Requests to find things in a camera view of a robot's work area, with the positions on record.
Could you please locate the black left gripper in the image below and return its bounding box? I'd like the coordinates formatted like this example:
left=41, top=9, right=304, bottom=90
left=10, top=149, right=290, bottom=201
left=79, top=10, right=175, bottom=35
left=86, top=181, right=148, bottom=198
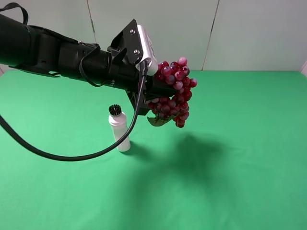
left=107, top=19, right=177, bottom=109

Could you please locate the red artificial grape bunch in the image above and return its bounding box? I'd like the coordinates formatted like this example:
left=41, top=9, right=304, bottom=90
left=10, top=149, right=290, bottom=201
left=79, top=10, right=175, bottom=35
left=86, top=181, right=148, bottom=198
left=146, top=57, right=197, bottom=128

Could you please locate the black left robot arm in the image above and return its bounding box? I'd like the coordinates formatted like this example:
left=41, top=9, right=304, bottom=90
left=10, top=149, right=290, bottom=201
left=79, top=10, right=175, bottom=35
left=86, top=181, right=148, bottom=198
left=0, top=10, right=176, bottom=115

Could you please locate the white bottle with brush cap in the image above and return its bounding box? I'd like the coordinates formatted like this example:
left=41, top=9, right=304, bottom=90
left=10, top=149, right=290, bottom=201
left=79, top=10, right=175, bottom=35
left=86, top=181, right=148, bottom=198
left=108, top=104, right=130, bottom=152

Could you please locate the green tablecloth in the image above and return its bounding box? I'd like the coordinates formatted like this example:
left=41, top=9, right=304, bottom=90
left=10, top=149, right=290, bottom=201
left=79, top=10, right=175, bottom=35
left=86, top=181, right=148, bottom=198
left=0, top=71, right=307, bottom=230

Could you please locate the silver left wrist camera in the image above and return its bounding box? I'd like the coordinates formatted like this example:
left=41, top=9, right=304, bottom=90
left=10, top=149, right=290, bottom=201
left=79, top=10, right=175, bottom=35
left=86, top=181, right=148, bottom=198
left=135, top=24, right=158, bottom=76

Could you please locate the black camera cable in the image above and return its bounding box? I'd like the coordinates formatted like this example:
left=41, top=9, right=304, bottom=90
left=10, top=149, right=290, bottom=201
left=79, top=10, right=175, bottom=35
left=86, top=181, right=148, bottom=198
left=0, top=59, right=149, bottom=162

